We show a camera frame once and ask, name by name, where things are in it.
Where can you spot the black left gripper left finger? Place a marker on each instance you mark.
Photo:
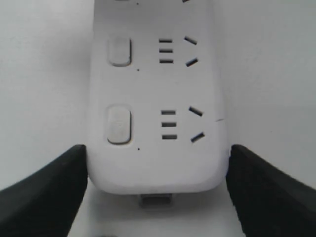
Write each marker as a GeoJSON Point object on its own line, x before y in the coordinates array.
{"type": "Point", "coordinates": [46, 203]}

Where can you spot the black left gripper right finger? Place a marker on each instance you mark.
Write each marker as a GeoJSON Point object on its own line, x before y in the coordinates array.
{"type": "Point", "coordinates": [269, 202]}

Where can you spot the white five-outlet power strip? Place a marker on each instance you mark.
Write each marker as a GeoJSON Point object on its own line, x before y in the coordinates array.
{"type": "Point", "coordinates": [156, 120]}

